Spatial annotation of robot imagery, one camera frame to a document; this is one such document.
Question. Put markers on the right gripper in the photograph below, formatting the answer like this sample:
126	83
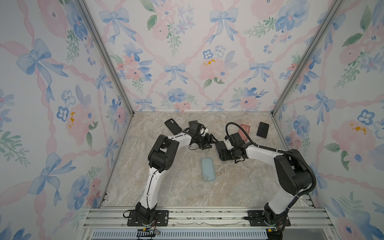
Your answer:
223	155

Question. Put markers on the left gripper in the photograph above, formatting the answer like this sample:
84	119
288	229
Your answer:
207	141

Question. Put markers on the light blue phone case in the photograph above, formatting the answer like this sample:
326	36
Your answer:
208	170

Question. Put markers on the blue phone black screen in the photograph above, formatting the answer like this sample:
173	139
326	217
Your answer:
219	147

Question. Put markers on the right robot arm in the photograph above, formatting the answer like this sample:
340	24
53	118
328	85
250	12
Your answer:
295	177

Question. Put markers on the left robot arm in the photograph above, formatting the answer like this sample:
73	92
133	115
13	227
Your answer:
161	158

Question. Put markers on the phone with pink edge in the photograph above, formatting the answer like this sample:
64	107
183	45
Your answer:
192	124

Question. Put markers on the pink phone case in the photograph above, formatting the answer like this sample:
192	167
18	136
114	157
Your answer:
244	129

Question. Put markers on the black phone far right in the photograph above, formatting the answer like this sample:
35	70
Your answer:
263	130

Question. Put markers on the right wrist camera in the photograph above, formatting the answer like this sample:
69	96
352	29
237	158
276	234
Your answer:
234	141

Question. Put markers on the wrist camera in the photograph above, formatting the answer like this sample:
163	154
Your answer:
198	129
234	141

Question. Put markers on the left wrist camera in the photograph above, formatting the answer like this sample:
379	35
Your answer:
198	129

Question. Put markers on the black phone case with camera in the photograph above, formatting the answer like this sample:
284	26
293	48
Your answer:
173	126

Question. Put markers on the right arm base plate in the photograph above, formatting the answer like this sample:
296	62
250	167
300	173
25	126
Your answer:
258	218

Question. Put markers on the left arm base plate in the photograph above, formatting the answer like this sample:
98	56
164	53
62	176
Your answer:
157	218

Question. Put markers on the aluminium rail frame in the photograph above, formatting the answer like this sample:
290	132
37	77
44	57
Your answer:
204	223

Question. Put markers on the right corner aluminium post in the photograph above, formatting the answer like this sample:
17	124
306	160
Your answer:
321	31

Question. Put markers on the corner aluminium post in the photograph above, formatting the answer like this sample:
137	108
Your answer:
321	31
95	34

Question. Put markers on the left corner aluminium post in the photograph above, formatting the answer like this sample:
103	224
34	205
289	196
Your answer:
95	34

